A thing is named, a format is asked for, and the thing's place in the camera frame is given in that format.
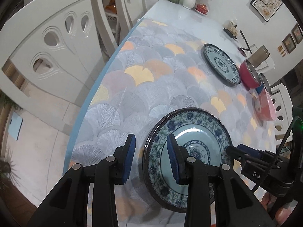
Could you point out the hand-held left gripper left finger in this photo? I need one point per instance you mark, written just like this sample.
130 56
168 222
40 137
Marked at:
129 158

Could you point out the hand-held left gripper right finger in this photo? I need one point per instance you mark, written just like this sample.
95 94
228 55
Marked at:
171 158

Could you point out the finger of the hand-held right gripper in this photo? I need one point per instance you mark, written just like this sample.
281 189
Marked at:
251 151
233 151

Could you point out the blue floral ceramic plate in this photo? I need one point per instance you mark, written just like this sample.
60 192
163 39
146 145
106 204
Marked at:
221 62
198 134

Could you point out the pink bowl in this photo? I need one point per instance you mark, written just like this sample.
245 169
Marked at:
266 108

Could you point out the blue steel-lined bowl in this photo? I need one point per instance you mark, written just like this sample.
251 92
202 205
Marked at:
265 81

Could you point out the red steel-lined bowl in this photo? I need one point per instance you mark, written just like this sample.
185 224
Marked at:
247 78

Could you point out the white carved dining chair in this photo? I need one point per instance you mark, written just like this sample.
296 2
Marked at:
268 62
59 59
281 104
135 2

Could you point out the beige thermos bottle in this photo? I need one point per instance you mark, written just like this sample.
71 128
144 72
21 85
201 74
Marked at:
258 55

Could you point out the dark stick on stand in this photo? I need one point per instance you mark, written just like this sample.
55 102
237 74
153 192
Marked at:
245 43

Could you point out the light blue floor mat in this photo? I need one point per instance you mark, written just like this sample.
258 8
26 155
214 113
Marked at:
14 125

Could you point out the spiky leafed plant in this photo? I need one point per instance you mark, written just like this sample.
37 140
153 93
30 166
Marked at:
8 170

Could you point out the small white figurine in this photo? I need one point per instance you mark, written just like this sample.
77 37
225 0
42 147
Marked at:
232 26

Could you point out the green potted plant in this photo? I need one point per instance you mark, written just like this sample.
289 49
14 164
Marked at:
9 100

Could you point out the small red teapot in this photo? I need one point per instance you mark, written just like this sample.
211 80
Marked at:
202 8

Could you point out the large framed butterfly picture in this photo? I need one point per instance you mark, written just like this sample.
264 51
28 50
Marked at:
266 3

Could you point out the white storage shelf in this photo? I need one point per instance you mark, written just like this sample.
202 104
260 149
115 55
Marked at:
110 7

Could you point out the white ceramic vase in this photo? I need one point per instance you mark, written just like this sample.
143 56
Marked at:
189 2

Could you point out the orange wall ornament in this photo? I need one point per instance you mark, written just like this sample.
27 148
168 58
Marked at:
281 50

